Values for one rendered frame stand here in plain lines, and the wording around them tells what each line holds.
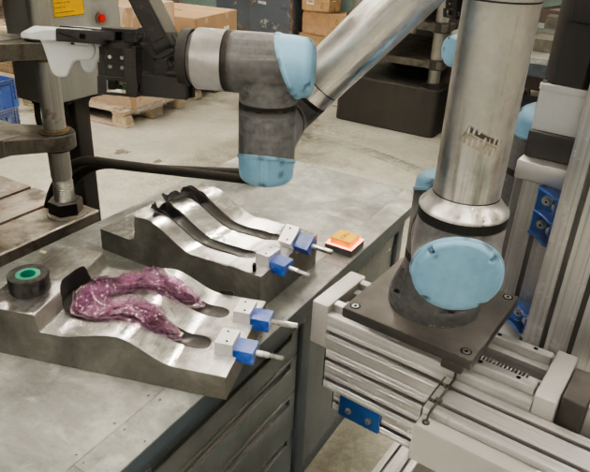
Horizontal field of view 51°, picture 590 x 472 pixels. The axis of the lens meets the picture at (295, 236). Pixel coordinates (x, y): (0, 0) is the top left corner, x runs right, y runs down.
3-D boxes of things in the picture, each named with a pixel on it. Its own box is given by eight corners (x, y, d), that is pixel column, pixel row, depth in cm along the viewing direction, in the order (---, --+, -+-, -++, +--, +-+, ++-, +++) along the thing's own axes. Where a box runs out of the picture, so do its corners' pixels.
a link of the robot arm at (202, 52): (219, 29, 73) (236, 28, 80) (182, 26, 73) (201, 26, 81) (217, 94, 75) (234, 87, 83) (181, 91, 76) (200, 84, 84)
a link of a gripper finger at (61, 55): (17, 76, 76) (95, 80, 77) (13, 24, 74) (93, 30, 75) (24, 73, 79) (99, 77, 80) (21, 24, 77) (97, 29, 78)
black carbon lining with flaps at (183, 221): (284, 243, 156) (286, 209, 151) (247, 269, 143) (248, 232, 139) (178, 208, 171) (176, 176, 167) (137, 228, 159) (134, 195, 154)
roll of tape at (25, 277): (59, 282, 127) (57, 267, 126) (35, 302, 120) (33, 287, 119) (25, 274, 129) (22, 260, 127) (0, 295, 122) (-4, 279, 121)
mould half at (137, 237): (315, 264, 161) (318, 217, 155) (259, 310, 141) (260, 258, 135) (168, 214, 183) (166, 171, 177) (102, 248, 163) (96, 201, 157)
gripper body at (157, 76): (91, 94, 78) (183, 102, 76) (88, 22, 75) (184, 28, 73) (117, 87, 85) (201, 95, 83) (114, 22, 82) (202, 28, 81)
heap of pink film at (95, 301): (210, 299, 133) (209, 268, 130) (176, 347, 118) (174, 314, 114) (100, 279, 138) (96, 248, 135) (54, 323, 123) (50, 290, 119)
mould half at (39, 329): (265, 322, 137) (266, 279, 132) (226, 400, 114) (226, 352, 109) (63, 285, 147) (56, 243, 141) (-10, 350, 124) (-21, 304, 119)
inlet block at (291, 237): (339, 249, 149) (334, 238, 144) (331, 266, 147) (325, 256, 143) (292, 234, 154) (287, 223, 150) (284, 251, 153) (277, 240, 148)
